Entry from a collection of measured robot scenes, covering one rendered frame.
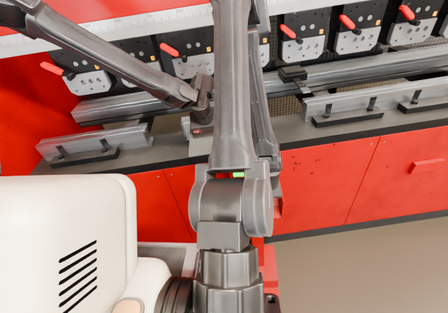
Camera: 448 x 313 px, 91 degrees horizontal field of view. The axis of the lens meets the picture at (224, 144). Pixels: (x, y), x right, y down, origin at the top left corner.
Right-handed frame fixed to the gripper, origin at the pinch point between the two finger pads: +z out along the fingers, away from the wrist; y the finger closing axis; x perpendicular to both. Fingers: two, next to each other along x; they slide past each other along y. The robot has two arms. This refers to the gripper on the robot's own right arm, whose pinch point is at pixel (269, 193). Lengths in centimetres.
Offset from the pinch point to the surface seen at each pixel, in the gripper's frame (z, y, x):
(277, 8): -46, 44, -6
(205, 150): -18.1, 9.5, 21.4
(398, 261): 79, -14, -78
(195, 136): -16.0, 17.8, 26.0
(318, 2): -46, 45, -20
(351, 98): -7, 39, -40
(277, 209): 9.0, -3.5, -3.4
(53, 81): -14, 67, 111
